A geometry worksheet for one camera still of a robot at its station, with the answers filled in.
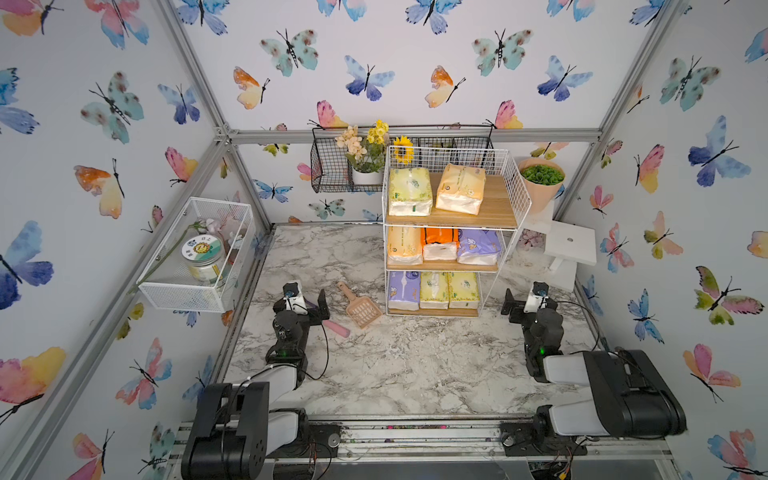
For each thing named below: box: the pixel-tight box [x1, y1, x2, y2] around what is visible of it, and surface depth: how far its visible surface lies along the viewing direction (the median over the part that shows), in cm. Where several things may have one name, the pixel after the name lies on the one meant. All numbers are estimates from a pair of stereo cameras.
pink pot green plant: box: [518, 157, 566, 214], surface depth 87 cm
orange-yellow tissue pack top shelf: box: [435, 163, 486, 215], surface depth 67 cm
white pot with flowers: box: [335, 119, 389, 185], surface depth 85 cm
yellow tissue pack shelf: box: [387, 227, 423, 266], surface depth 79 cm
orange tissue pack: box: [422, 228, 461, 261], surface depth 78 cm
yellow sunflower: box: [393, 135, 415, 165], surface depth 84 cm
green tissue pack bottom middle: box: [419, 272, 449, 309], surface depth 97 cm
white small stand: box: [544, 220, 597, 292], surface depth 98 cm
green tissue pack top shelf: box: [388, 167, 433, 217], surface depth 67 cm
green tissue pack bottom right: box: [447, 272, 481, 309], surface depth 97 cm
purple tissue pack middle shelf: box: [457, 229, 501, 265], surface depth 78 cm
